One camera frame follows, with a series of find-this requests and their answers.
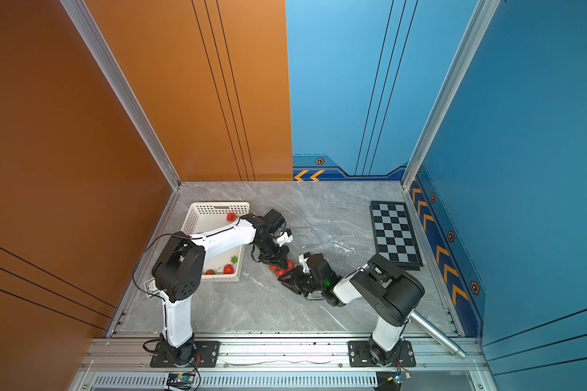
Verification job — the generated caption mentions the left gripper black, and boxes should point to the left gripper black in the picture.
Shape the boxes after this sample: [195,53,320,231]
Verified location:
[257,237,293,268]

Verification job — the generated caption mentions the white perforated plastic basket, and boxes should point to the white perforated plastic basket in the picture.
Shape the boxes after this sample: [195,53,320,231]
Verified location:
[181,201,255,283]

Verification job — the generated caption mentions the green circuit board left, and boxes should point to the green circuit board left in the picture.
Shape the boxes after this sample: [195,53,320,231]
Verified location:
[165,372,200,391]

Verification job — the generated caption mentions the black white chessboard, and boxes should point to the black white chessboard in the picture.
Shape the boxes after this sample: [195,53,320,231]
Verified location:
[369,200,423,270]

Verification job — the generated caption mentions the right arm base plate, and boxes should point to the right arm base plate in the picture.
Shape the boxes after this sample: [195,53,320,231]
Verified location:
[347,340,417,368]

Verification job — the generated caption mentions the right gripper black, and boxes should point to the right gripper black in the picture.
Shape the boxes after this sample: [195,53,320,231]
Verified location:
[276,266,326,297]

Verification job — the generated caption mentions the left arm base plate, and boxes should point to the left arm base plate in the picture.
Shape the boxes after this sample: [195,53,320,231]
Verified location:
[150,340,220,369]

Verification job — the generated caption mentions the clear plastic clamshell container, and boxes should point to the clear plastic clamshell container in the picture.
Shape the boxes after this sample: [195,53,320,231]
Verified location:
[268,264,296,280]

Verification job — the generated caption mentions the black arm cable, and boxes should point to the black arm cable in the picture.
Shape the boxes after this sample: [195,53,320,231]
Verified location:
[130,232,187,294]

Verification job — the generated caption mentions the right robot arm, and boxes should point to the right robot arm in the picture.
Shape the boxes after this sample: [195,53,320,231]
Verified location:
[277,253,425,367]

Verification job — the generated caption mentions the silver microphone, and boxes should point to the silver microphone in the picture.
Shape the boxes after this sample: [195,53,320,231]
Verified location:
[409,311,467,359]

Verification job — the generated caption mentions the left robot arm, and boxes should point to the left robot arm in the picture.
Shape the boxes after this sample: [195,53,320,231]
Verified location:
[152,210,292,368]

